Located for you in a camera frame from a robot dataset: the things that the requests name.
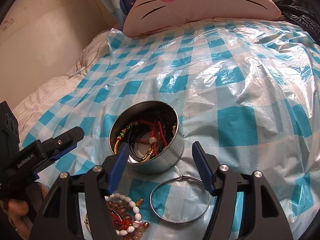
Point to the blue checkered plastic sheet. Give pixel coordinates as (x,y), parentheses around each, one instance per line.
(248,91)

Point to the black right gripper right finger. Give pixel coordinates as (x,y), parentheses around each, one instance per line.
(262,216)

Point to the silver bangle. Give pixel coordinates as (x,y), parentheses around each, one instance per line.
(180,200)

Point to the white quilt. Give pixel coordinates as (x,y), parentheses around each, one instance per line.
(31,108)

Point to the person's left hand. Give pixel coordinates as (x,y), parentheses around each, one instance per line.
(16,209)

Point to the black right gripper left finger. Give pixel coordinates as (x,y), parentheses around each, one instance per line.
(59,215)

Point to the black jacket on bed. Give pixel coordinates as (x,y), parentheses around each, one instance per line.
(298,15)

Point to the pink cat face pillow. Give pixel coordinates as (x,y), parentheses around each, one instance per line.
(147,16)

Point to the round silver metal tin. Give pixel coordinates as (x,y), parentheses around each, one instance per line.
(153,134)

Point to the black camera box green light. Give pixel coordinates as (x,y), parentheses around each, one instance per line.
(9,140)

